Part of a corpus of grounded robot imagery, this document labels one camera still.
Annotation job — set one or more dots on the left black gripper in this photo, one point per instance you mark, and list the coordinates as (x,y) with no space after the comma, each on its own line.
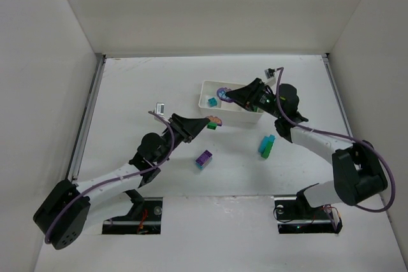
(181,128)

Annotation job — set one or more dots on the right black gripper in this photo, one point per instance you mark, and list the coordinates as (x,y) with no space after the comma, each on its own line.
(255,91)

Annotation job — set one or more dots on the purple butterfly lego blue wing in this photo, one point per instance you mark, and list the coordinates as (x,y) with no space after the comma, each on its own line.
(221,94)

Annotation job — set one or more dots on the teal square lego brick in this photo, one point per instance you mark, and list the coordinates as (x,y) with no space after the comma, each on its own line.
(212,102)

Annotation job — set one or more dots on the small green lego brick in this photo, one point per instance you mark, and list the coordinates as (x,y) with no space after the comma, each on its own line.
(267,151)

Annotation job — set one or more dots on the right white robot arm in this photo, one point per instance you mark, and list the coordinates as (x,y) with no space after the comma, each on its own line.
(357,172)

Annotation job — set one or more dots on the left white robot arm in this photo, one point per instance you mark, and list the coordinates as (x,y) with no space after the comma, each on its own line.
(65,211)

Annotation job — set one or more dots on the white three-compartment container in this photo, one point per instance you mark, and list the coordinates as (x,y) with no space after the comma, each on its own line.
(227,112)

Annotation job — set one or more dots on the purple lego brick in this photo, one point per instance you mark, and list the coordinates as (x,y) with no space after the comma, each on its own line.
(205,155)

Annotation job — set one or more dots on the light blue lego under purple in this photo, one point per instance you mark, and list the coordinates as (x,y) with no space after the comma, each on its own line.
(202,164)

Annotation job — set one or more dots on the teal long lego brick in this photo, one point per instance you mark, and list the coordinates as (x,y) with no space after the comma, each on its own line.
(265,141)

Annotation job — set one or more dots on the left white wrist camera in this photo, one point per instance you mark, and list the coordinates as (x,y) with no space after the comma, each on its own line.
(159,109)

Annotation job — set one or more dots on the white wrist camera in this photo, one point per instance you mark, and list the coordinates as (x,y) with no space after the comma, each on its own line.
(269,73)
(159,109)

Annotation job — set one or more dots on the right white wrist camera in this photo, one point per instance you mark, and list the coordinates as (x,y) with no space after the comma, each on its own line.
(269,73)

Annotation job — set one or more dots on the right aluminium rail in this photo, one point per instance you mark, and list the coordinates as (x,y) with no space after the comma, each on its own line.
(326,61)

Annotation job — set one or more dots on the aluminium rail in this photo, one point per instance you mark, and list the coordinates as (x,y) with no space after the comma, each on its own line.
(326,61)
(85,123)

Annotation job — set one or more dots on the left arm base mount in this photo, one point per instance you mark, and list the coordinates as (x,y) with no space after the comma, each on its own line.
(143,218)

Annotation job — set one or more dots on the left aluminium rail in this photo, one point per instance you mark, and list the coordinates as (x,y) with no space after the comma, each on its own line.
(85,123)

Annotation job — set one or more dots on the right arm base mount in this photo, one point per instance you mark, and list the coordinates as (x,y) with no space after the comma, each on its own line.
(294,215)

